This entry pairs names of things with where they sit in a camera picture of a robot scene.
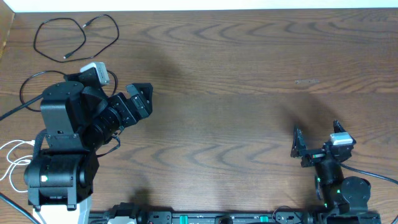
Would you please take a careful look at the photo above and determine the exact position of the black usb cable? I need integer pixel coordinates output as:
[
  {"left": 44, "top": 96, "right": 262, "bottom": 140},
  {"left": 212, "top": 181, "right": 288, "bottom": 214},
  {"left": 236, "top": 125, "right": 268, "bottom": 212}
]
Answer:
[{"left": 19, "top": 68, "right": 119, "bottom": 113}]

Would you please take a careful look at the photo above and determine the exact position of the brown cardboard panel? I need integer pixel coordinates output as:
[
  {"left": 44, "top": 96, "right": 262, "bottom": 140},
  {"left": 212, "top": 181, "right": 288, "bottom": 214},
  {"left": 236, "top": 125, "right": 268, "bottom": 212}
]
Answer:
[{"left": 0, "top": 0, "right": 15, "bottom": 57}]

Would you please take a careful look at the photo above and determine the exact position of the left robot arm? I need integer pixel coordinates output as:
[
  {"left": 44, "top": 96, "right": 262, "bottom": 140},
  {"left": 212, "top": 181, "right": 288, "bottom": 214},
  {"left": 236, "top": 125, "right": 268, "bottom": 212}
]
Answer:
[{"left": 24, "top": 81, "right": 153, "bottom": 223}]

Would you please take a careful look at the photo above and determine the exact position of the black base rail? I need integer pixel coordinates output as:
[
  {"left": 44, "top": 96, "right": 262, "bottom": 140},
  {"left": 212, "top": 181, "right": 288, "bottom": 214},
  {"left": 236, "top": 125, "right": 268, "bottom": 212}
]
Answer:
[{"left": 88, "top": 203, "right": 382, "bottom": 224}]

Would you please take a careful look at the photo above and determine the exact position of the white usb cable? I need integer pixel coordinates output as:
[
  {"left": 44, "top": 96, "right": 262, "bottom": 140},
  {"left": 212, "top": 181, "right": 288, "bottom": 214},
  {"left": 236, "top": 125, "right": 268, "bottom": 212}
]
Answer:
[{"left": 0, "top": 139, "right": 37, "bottom": 194}]

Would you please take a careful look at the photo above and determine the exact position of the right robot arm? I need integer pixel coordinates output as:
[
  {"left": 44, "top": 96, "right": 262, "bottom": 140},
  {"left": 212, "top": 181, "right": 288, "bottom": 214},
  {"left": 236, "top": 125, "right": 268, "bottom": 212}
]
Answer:
[{"left": 290, "top": 120, "right": 371, "bottom": 223}]

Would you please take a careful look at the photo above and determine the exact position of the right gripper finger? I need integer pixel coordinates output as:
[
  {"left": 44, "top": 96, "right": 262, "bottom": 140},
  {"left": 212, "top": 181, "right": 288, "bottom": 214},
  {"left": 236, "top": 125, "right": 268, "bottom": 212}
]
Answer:
[
  {"left": 290, "top": 125, "right": 307, "bottom": 157},
  {"left": 333, "top": 119, "right": 345, "bottom": 133}
]

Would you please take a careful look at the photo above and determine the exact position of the thin black cable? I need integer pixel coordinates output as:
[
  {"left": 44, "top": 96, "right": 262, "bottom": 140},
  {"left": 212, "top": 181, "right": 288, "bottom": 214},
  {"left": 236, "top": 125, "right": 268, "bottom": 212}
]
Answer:
[{"left": 32, "top": 14, "right": 121, "bottom": 63}]

